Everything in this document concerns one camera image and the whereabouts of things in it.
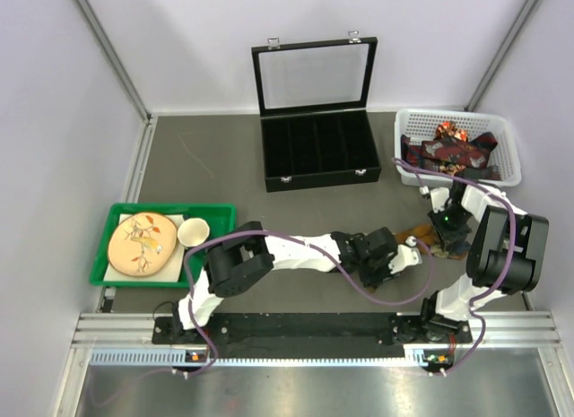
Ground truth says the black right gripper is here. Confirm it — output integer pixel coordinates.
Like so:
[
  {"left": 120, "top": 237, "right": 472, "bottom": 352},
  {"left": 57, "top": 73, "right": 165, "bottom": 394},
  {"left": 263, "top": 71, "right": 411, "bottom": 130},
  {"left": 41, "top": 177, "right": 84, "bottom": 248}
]
[{"left": 428, "top": 204, "right": 474, "bottom": 251}]

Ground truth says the orange blue leaf-pattern tie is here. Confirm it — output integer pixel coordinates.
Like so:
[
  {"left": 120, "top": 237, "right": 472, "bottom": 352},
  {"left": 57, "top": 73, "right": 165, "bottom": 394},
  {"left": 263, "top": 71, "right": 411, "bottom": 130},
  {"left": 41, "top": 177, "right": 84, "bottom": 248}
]
[{"left": 394, "top": 223, "right": 470, "bottom": 260}]

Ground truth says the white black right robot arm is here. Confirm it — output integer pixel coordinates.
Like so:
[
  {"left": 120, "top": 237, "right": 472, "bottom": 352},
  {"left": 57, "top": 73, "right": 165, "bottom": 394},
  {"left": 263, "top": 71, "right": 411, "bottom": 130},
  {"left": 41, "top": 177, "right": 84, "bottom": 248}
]
[{"left": 418, "top": 180, "right": 549, "bottom": 342}]

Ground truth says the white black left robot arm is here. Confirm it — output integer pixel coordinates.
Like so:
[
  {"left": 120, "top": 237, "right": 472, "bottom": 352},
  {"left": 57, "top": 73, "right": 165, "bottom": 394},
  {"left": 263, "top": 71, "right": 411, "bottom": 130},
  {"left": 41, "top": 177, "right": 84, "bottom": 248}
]
[{"left": 172, "top": 222, "right": 413, "bottom": 343}]

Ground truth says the dark red patterned tie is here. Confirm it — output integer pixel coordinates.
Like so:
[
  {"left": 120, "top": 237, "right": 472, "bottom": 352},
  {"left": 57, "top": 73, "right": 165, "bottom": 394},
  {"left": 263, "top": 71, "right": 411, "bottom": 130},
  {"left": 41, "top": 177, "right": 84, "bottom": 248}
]
[{"left": 400, "top": 132, "right": 500, "bottom": 180}]

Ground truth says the red floral rolled tie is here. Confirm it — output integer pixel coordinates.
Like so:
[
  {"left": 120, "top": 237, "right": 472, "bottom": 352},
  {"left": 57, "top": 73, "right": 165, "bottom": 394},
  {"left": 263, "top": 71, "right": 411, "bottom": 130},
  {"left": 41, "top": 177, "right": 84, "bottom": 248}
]
[{"left": 435, "top": 121, "right": 468, "bottom": 142}]

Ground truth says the white perforated plastic basket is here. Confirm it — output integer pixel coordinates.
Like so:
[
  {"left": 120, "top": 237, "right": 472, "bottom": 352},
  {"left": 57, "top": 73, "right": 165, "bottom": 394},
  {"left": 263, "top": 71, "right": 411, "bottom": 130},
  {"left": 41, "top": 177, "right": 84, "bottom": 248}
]
[{"left": 395, "top": 109, "right": 522, "bottom": 187}]

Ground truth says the green plastic tray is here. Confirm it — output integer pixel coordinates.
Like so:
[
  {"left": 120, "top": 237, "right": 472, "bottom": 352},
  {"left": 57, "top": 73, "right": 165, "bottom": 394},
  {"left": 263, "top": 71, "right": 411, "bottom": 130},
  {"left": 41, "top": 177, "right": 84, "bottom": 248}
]
[{"left": 90, "top": 204, "right": 236, "bottom": 289}]

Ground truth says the black glass-lid storage case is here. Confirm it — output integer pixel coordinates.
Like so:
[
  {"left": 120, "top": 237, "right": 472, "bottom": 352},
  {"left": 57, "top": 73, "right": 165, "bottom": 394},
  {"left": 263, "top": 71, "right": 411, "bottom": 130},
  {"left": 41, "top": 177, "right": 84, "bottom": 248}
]
[{"left": 251, "top": 31, "right": 381, "bottom": 193}]

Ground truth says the cream ceramic cup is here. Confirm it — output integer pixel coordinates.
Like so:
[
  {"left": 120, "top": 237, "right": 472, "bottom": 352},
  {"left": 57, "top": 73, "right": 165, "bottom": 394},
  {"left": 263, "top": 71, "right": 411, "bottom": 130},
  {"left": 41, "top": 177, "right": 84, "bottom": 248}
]
[{"left": 177, "top": 218, "right": 211, "bottom": 248}]

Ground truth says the round beige painted plate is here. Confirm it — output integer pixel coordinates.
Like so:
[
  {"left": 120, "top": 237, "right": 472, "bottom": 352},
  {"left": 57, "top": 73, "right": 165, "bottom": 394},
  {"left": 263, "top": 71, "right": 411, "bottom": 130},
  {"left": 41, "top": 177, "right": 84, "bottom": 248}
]
[{"left": 107, "top": 212, "right": 177, "bottom": 278}]

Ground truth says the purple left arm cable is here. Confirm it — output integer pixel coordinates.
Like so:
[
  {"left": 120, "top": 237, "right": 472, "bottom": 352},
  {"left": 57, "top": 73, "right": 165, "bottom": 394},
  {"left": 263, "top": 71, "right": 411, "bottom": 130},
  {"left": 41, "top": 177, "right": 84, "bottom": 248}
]
[{"left": 183, "top": 230, "right": 435, "bottom": 380}]

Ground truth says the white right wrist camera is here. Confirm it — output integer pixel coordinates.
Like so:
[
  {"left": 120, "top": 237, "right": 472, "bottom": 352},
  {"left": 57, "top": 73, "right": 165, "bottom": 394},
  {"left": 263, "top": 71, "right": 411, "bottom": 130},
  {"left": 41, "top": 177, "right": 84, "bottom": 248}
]
[{"left": 419, "top": 186, "right": 450, "bottom": 213}]

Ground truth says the aluminium frame rail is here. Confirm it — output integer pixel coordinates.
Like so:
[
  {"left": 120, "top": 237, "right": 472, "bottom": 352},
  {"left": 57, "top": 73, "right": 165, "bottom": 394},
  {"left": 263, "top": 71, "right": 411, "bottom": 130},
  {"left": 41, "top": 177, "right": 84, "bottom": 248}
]
[{"left": 73, "top": 311, "right": 561, "bottom": 349}]

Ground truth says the grey slotted cable duct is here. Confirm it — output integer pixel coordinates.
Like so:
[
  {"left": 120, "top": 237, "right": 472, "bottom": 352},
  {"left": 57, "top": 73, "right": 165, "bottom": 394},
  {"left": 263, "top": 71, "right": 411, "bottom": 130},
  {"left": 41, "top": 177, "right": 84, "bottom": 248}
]
[{"left": 89, "top": 347, "right": 431, "bottom": 369}]

